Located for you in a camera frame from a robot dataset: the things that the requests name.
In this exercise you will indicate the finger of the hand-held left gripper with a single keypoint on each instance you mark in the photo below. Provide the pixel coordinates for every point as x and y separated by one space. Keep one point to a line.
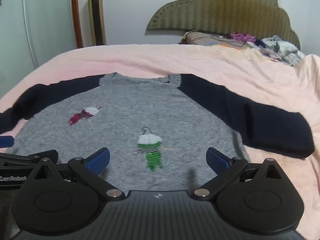
5 141
25 158

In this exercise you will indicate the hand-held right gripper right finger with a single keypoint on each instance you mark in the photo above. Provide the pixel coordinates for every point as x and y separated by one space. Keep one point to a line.
218 160

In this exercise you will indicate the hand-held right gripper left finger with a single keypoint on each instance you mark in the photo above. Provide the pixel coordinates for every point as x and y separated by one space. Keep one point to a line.
98 160

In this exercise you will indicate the grey sweater with navy sleeves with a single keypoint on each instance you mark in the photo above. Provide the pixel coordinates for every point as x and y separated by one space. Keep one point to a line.
150 110

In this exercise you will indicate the white patterned clothes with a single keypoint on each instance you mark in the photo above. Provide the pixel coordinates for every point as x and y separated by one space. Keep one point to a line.
285 48

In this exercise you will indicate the pink blanket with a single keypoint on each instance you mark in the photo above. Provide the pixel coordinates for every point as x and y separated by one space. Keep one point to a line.
225 62

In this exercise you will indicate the orange patterned cloth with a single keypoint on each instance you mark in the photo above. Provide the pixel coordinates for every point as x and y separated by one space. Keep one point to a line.
230 47

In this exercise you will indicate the flower-print glass wardrobe door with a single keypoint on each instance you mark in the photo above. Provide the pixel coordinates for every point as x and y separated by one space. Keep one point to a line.
50 30

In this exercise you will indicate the brown patterned pillow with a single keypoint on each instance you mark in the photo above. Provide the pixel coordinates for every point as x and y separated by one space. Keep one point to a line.
200 39

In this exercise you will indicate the purple cloth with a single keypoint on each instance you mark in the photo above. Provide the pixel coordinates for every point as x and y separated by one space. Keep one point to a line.
242 37

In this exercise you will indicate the gold tower fan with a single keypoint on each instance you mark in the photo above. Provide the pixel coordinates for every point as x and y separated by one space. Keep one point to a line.
97 17

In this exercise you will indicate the olive padded headboard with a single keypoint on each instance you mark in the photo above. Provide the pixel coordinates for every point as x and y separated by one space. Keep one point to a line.
225 10

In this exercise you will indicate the brown wooden door frame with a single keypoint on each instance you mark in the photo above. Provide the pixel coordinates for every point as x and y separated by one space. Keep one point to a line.
77 17

